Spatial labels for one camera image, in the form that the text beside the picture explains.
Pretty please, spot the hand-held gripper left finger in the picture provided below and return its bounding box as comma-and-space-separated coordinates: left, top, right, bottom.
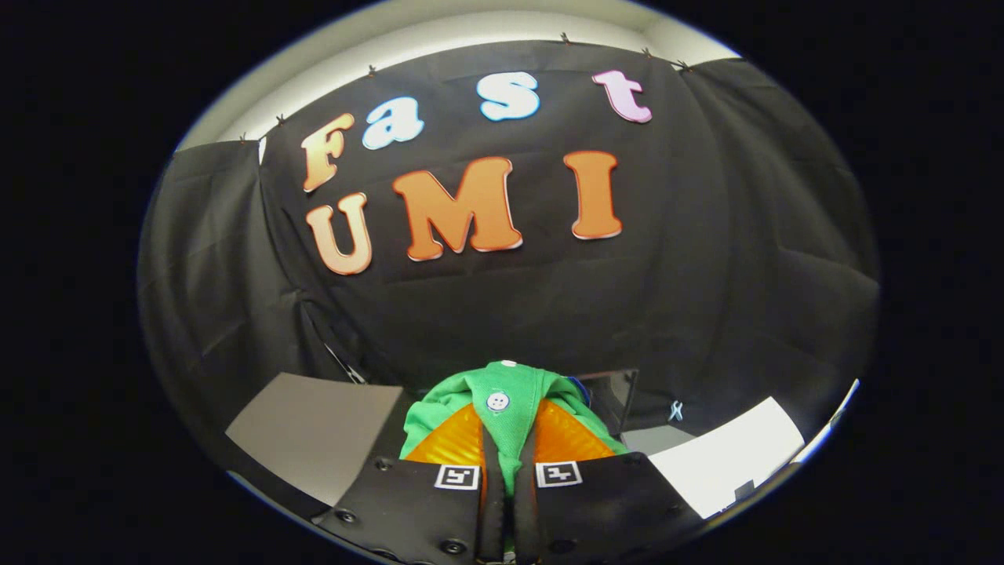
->
314, 402, 507, 565

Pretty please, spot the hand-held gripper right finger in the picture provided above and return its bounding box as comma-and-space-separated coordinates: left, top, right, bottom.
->
514, 399, 704, 564

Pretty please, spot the green buttoned shirt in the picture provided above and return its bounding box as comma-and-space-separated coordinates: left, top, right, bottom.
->
400, 359, 630, 503

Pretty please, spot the grey board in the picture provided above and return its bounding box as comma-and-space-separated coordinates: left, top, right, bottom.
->
226, 372, 404, 508

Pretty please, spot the white board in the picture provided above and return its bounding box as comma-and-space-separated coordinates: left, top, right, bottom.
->
649, 396, 806, 519

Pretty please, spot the thin black cable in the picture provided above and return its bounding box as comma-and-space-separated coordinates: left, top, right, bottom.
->
322, 341, 368, 387

